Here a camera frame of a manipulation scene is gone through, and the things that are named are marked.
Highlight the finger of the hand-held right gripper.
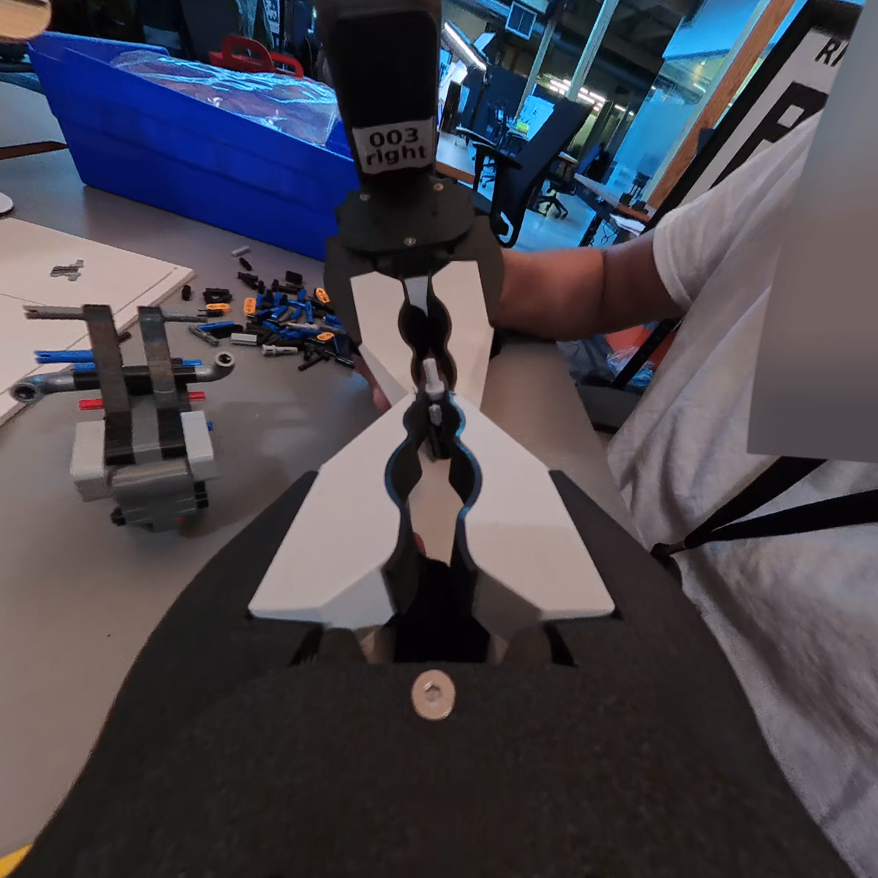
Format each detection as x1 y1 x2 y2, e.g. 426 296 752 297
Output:
422 259 498 410
350 273 433 407

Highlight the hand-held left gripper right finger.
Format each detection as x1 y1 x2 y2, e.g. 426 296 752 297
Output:
439 394 617 632

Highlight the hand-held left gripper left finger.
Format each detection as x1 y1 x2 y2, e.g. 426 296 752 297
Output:
248 396 433 629

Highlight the person's right forearm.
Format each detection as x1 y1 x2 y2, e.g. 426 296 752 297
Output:
490 230 688 344

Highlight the pile of small lego pins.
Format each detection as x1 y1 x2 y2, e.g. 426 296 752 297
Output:
182 245 359 375

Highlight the grey and black lego assembly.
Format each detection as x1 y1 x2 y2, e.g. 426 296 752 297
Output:
10 302 238 533

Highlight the person's right hand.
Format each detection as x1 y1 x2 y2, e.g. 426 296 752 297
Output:
354 357 394 413

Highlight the clear plastic bag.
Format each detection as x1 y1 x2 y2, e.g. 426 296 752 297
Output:
110 48 344 149

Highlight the black office chair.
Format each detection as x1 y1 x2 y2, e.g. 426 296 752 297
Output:
472 96 595 249

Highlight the person in white shirt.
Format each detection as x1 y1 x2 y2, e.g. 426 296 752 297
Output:
607 111 878 878

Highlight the blue plastic bin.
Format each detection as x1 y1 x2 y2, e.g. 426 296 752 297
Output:
27 31 362 263

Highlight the white instruction booklet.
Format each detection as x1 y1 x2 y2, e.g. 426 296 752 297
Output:
0 218 197 428

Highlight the white sign board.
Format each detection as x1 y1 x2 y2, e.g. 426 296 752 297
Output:
657 0 848 208

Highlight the red plastic handle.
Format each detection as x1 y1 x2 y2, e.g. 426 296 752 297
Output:
206 34 306 80

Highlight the black lanyard strap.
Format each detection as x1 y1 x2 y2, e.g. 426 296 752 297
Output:
650 455 878 565

